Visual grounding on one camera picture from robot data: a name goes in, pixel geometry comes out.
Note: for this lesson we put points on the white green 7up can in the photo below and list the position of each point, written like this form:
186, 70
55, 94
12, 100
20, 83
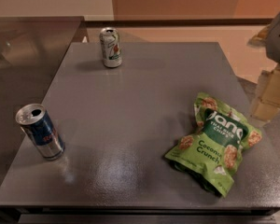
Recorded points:
109, 39

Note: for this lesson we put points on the blue silver Red Bull can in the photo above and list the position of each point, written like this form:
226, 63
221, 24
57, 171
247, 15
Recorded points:
35, 122

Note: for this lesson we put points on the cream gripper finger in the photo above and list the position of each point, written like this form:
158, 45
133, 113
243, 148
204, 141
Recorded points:
259, 40
266, 104

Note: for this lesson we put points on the green rice chip bag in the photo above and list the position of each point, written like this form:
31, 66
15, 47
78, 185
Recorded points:
214, 152

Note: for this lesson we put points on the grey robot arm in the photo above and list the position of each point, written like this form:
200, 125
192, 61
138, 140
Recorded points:
272, 45

